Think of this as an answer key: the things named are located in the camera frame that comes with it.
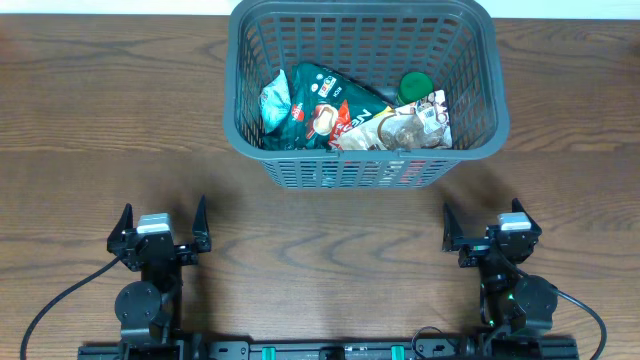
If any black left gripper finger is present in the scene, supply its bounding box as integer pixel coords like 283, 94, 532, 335
107, 203, 133, 245
192, 195, 211, 245

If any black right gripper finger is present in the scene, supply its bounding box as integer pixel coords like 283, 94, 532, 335
511, 198, 542, 235
443, 203, 464, 245

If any beige snack bag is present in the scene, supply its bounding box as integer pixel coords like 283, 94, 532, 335
336, 90, 452, 151

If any green lid jar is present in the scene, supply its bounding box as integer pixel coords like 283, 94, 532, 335
396, 72, 434, 105

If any mint green wipes packet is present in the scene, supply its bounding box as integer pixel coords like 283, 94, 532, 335
259, 69, 291, 134

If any green Nescafe coffee bag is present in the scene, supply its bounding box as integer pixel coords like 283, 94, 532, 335
263, 62, 391, 151

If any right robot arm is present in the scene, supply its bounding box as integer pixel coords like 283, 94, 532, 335
442, 199, 558, 338

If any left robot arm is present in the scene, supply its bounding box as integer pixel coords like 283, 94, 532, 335
107, 197, 212, 352

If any grey plastic basket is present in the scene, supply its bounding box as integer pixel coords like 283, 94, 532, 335
223, 0, 510, 189

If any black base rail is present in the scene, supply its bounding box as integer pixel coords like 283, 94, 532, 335
77, 335, 579, 360

